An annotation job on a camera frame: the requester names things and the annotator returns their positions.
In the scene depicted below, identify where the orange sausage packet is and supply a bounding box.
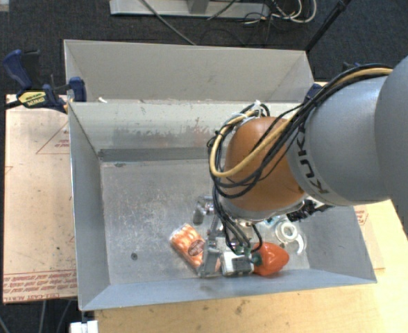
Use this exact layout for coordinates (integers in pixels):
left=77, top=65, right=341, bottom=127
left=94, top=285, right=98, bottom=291
left=169, top=222, right=207, bottom=269

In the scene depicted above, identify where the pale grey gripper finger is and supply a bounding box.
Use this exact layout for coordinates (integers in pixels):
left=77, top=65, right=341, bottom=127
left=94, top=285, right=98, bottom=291
left=198, top=246, right=214, bottom=278
left=212, top=245, right=223, bottom=276

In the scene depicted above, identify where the brown cardboard board red print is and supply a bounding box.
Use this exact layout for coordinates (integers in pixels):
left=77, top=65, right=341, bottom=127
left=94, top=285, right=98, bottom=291
left=2, top=94, right=387, bottom=305

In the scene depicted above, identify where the small white box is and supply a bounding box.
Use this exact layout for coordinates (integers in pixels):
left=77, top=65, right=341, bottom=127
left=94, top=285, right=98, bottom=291
left=220, top=250, right=255, bottom=278

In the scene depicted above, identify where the black cylinder on white bracket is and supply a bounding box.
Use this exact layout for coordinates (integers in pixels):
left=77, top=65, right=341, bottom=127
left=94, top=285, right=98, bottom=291
left=285, top=199, right=327, bottom=223

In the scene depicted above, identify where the orange toy pepper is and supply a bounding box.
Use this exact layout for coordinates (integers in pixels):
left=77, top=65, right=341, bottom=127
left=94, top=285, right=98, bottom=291
left=251, top=241, right=291, bottom=278

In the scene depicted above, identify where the grey metal bin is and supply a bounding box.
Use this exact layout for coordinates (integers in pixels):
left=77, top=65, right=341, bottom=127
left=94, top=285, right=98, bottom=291
left=63, top=39, right=378, bottom=312

